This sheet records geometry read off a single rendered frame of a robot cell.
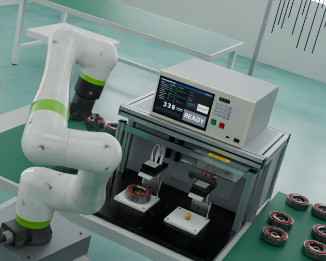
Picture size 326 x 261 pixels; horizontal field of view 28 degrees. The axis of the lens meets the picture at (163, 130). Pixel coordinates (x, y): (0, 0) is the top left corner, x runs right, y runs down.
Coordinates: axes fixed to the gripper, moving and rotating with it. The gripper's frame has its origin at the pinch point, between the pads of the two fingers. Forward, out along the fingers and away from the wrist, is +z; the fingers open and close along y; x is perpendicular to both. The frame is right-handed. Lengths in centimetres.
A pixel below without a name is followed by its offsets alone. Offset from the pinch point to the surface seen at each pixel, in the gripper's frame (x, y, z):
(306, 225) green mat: -26, -126, 14
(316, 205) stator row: -39, -136, 9
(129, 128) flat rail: -50, -37, 3
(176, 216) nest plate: -20, -61, 24
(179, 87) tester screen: -42, -47, -24
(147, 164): -38, -46, 13
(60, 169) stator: -57, -17, 34
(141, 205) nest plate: -27, -47, 27
